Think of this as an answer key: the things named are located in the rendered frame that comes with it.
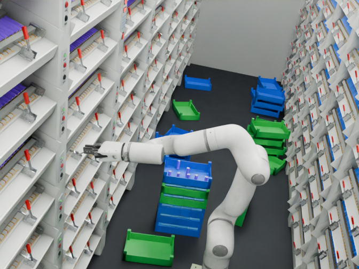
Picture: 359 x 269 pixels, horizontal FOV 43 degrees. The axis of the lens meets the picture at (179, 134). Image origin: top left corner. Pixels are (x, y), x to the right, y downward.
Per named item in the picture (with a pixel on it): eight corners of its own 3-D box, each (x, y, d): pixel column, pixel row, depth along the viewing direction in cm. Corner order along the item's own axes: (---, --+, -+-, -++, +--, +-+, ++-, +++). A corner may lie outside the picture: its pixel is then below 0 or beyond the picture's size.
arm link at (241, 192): (202, 245, 203) (204, 222, 217) (227, 254, 204) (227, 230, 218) (248, 155, 179) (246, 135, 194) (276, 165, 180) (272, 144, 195)
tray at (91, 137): (108, 124, 236) (115, 110, 231) (61, 191, 183) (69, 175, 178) (73, 104, 234) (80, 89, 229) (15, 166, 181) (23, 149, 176)
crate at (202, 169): (209, 171, 305) (211, 161, 301) (209, 189, 287) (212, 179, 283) (164, 164, 304) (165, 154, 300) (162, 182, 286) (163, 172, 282)
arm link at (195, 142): (209, 124, 194) (141, 139, 200) (204, 131, 179) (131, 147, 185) (213, 145, 195) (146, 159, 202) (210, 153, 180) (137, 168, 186)
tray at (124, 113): (138, 104, 306) (147, 88, 300) (110, 148, 254) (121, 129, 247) (111, 88, 304) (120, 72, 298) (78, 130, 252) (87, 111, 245)
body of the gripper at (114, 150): (124, 166, 188) (98, 164, 189) (130, 153, 197) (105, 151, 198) (122, 150, 184) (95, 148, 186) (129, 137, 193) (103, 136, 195)
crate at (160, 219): (201, 209, 320) (203, 200, 317) (201, 228, 303) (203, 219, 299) (158, 203, 319) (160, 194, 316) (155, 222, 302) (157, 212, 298)
